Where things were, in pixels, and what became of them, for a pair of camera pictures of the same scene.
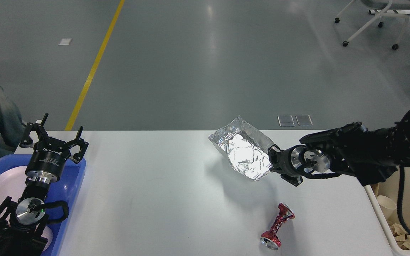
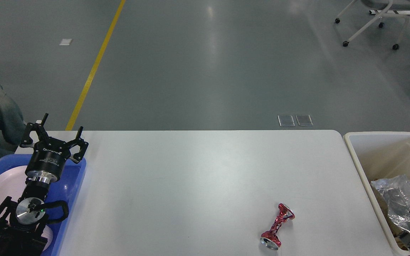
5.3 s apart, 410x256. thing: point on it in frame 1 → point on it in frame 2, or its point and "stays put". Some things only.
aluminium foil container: x=247 y=149 → x=401 y=196
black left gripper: x=48 y=160 stays put
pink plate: x=10 y=183 stays put
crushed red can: x=269 y=238 stays put
